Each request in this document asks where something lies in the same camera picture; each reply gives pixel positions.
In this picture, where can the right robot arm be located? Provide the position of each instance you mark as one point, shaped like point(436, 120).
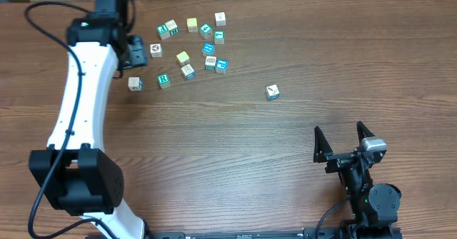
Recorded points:
point(374, 206)

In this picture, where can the green triangle block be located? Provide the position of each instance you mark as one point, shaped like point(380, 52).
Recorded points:
point(206, 31)

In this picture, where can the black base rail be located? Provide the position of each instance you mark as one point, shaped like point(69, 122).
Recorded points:
point(306, 233)

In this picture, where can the white block green side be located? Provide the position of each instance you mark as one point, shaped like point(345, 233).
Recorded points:
point(172, 27)

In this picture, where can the green seven block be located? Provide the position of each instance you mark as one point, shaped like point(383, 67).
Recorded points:
point(219, 37)

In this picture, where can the white block blue side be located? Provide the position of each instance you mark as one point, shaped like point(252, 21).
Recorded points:
point(188, 71)

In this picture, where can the yellow top block back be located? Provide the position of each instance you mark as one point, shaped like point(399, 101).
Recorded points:
point(192, 25)

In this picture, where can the blue P block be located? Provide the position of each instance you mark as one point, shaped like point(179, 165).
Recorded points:
point(221, 66)

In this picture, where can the blue top letter block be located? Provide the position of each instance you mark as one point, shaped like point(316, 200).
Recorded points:
point(135, 84)

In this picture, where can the green letter block far left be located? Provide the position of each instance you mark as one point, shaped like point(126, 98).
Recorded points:
point(163, 31)

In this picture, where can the yellow block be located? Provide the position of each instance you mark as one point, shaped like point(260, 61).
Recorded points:
point(192, 25)
point(183, 58)

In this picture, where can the white block back right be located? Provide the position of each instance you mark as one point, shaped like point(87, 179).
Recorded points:
point(220, 19)

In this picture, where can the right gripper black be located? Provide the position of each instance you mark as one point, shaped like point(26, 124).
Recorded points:
point(339, 160)

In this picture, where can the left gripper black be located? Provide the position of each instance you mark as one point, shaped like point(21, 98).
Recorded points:
point(140, 58)

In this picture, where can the blue top block centre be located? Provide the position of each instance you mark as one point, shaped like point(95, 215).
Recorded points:
point(208, 49)

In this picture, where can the green R block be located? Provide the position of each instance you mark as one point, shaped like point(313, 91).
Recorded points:
point(164, 80)

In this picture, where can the yellow top block front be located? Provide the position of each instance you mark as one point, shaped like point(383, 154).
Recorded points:
point(183, 58)

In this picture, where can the white feather block blue X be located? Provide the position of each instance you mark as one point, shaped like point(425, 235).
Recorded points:
point(272, 92)

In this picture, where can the white block red picture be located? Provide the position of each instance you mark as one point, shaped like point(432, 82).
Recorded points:
point(210, 63)

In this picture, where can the white block brown picture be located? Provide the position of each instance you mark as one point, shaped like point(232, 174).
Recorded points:
point(156, 50)

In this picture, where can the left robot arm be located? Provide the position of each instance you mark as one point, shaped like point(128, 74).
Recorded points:
point(73, 171)

